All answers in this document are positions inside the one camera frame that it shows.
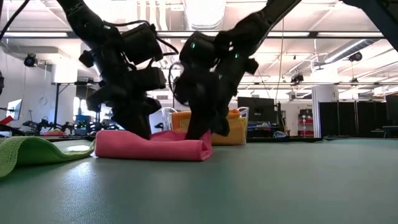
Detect black hanging cable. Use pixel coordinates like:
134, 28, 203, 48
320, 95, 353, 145
0, 0, 30, 41

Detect silver ceiling duct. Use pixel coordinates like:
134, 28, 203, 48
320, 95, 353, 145
183, 0, 226, 32

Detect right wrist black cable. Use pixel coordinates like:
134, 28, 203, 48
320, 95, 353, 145
167, 62, 187, 106

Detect slanted silver duct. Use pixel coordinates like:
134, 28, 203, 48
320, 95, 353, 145
323, 39, 379, 63

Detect white lit monitor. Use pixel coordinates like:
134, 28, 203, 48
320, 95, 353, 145
5, 98, 23, 122

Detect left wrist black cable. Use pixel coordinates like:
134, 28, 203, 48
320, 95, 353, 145
155, 35, 180, 55

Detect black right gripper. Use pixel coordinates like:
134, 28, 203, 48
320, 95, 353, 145
174, 34, 259, 141

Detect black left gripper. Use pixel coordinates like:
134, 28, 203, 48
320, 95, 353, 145
79, 46, 167, 140

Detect white pillar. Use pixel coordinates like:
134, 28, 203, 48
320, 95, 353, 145
312, 62, 340, 138

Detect red storage shelf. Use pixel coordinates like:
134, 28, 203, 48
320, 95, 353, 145
298, 108, 313, 136

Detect green table mat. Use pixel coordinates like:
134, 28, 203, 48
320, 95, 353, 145
0, 138, 398, 224

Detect black screen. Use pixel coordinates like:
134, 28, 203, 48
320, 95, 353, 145
237, 96, 276, 125

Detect pink microfiber towel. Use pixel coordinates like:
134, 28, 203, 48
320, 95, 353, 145
95, 129, 214, 162

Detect green microfiber towel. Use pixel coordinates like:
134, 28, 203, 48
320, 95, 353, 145
0, 136, 96, 178

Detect black partition panels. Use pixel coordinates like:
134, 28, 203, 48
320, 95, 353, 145
318, 101, 388, 139

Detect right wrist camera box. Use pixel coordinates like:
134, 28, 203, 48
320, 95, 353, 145
179, 30, 217, 68

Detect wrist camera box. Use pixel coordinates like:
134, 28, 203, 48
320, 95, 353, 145
179, 30, 217, 68
121, 23, 164, 65

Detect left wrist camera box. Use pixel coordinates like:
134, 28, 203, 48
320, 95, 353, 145
121, 23, 164, 65

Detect clear plastic bin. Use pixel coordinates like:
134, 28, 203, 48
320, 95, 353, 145
161, 106, 249, 146

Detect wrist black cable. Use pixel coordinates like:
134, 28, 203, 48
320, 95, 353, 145
167, 62, 187, 106
155, 35, 180, 55

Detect tall black rig frame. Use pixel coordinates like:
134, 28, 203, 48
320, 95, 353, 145
51, 81, 104, 128

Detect deep orange microfiber towel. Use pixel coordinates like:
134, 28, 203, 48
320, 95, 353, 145
171, 108, 242, 131

